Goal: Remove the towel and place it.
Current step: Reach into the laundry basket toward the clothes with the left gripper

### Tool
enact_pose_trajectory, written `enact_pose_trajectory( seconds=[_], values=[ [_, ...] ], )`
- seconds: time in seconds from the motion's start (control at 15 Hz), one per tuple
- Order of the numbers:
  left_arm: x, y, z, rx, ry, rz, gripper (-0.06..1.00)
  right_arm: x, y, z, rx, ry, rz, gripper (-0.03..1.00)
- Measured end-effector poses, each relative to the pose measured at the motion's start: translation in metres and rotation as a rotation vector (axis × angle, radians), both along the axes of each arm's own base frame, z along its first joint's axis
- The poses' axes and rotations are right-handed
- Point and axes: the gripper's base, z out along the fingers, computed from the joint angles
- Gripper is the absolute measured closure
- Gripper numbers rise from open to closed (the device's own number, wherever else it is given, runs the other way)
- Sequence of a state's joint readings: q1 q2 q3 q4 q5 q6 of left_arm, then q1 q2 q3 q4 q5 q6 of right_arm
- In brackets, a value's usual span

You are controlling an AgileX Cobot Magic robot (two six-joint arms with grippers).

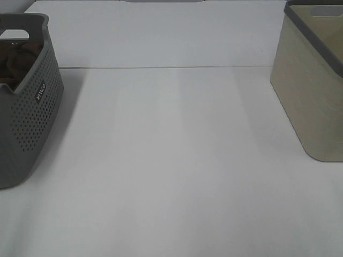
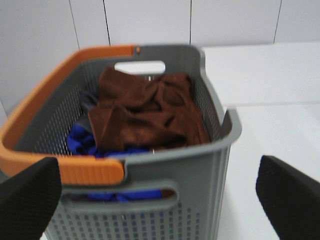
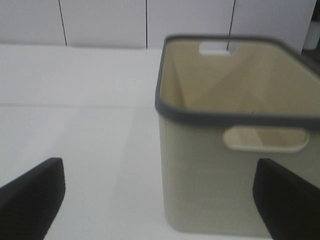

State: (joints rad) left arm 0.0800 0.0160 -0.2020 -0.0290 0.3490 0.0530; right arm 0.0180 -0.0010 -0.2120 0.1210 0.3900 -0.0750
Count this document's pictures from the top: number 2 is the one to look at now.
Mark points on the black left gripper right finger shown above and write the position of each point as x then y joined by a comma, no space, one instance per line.
289,198

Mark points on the orange basket handle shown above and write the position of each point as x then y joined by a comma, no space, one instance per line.
74,170

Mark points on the brown towel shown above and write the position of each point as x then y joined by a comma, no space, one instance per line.
133,111

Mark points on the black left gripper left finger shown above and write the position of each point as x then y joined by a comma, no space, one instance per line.
29,199

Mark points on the grey perforated laundry basket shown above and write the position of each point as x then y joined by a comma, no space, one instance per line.
191,178

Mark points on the blue cloth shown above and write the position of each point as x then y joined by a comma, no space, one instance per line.
81,142

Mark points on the dark grey cloth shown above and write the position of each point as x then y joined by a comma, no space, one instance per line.
88,100

